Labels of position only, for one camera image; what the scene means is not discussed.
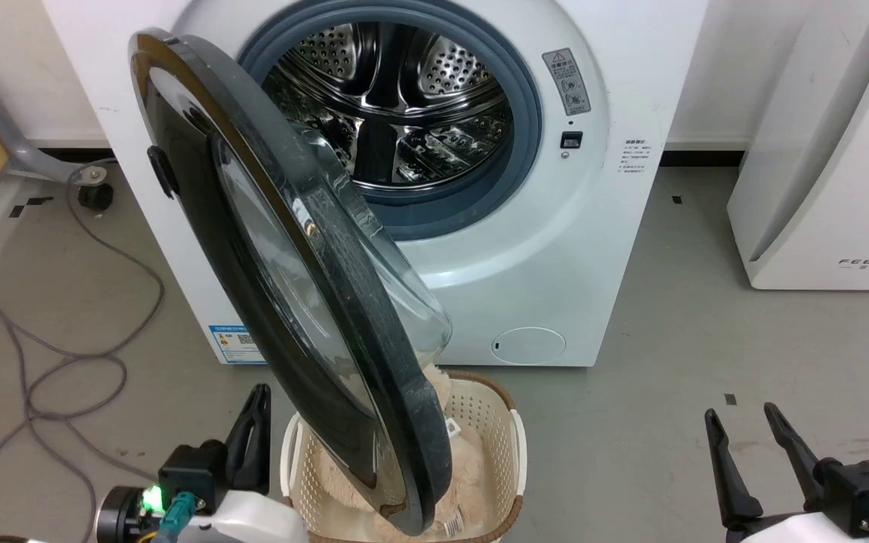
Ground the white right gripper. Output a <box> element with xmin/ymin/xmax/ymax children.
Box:
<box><xmin>704</xmin><ymin>402</ymin><xmax>869</xmax><ymax>543</ymax></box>

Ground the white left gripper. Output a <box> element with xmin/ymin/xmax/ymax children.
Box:
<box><xmin>178</xmin><ymin>384</ymin><xmax>309</xmax><ymax>543</ymax></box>

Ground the round black glass washer door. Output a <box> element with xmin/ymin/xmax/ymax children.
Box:
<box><xmin>127</xmin><ymin>28</ymin><xmax>454</xmax><ymax>538</ymax></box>

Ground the white front-load washing machine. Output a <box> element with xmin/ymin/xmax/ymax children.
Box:
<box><xmin>42</xmin><ymin>0</ymin><xmax>709</xmax><ymax>368</ymax></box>

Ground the grey rubber door gasket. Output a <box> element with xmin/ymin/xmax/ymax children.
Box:
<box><xmin>237</xmin><ymin>0</ymin><xmax>544</xmax><ymax>242</ymax></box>

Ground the blue energy label sticker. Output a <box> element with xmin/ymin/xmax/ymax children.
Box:
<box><xmin>208</xmin><ymin>324</ymin><xmax>269</xmax><ymax>366</ymax></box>

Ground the beige plush cloth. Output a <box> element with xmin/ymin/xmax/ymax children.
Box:
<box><xmin>305</xmin><ymin>362</ymin><xmax>503</xmax><ymax>543</ymax></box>

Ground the white brown-rimmed laundry basket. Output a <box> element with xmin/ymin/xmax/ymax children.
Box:
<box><xmin>281</xmin><ymin>370</ymin><xmax>528</xmax><ymax>543</ymax></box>

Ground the round white filter cover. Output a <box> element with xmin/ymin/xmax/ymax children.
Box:
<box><xmin>492</xmin><ymin>327</ymin><xmax>567</xmax><ymax>367</ymax></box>

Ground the black caster wheel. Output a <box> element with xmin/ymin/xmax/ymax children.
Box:
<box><xmin>77</xmin><ymin>183</ymin><xmax>115</xmax><ymax>213</ymax></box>

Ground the white air purifier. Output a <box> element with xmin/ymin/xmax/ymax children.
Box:
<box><xmin>727</xmin><ymin>0</ymin><xmax>869</xmax><ymax>292</ymax></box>

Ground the small printed text label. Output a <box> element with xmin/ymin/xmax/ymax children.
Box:
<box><xmin>617</xmin><ymin>138</ymin><xmax>656</xmax><ymax>176</ymax></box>

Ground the grey metal furniture leg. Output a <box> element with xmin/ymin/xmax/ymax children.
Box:
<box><xmin>0</xmin><ymin>81</ymin><xmax>112</xmax><ymax>186</ymax></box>

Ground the perforated steel washer drum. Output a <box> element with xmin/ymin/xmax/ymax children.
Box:
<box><xmin>261</xmin><ymin>21</ymin><xmax>515</xmax><ymax>191</ymax></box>

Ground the grey warning sticker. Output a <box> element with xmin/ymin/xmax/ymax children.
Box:
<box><xmin>542</xmin><ymin>48</ymin><xmax>592</xmax><ymax>117</ymax></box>

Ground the teal left camera cable plug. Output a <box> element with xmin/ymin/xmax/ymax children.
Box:
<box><xmin>154</xmin><ymin>491</ymin><xmax>204</xmax><ymax>543</ymax></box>

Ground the long grey floor cable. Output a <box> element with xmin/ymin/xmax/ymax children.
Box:
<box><xmin>0</xmin><ymin>161</ymin><xmax>167</xmax><ymax>543</ymax></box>

